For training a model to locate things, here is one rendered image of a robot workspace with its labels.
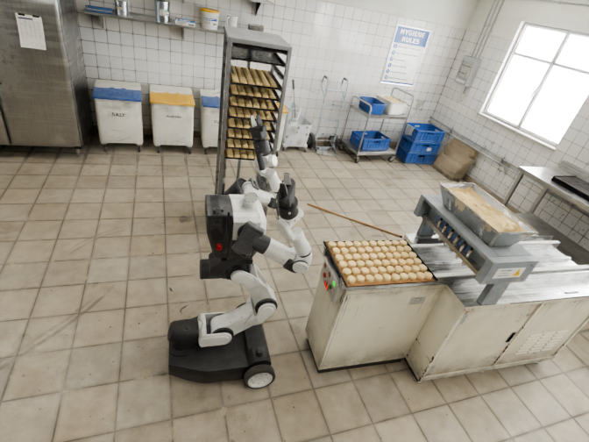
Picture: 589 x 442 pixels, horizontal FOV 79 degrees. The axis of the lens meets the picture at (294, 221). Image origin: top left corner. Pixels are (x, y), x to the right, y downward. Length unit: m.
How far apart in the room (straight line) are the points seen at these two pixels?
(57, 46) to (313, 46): 3.28
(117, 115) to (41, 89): 0.79
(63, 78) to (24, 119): 0.66
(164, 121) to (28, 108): 1.42
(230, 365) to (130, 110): 3.57
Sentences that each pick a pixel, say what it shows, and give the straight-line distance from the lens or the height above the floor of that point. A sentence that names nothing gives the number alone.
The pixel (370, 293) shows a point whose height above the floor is 0.81.
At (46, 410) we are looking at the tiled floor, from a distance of 2.66.
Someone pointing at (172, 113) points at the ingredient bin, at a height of 0.58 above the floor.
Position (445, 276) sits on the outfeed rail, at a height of 0.90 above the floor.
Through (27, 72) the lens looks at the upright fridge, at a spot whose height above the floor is 0.99.
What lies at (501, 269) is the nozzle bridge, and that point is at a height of 1.13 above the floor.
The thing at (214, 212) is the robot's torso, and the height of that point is 1.24.
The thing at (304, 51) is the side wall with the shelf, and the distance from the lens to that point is 5.87.
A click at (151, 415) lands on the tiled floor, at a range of 2.50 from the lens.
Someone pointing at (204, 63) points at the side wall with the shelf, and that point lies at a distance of 5.59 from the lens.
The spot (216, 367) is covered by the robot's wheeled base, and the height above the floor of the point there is 0.17.
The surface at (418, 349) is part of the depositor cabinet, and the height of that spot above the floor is 0.27.
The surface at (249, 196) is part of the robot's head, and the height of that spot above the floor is 1.32.
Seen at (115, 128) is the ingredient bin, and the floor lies 0.33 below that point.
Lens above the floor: 2.20
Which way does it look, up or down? 33 degrees down
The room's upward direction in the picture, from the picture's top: 12 degrees clockwise
